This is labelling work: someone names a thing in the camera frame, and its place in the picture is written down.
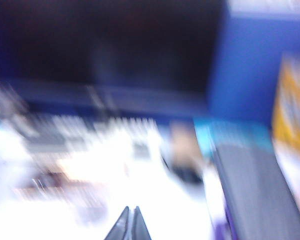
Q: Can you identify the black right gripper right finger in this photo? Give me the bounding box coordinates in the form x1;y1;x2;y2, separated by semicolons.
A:
132;205;152;240

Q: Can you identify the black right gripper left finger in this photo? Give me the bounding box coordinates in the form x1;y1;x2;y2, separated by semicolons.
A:
104;206;132;240

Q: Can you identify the black computer mouse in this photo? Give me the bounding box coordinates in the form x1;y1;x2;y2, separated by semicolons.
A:
169;162;203;186

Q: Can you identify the brown cardboard box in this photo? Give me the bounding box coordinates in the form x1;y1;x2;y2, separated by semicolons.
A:
169;122;203;166

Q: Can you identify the white and grey keyboard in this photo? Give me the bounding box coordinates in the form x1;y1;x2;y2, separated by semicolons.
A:
14;114;161;156

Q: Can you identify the grey monitor stand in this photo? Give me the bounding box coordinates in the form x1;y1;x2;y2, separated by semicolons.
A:
87;84;116;111

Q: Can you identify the blue carton box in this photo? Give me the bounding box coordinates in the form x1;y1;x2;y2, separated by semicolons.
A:
193;117;276;156

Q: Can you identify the yellow printed package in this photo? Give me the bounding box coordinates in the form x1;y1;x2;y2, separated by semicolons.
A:
271;53;300;151

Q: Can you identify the black computer monitor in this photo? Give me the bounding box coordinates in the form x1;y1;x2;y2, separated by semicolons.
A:
0;0;228;111

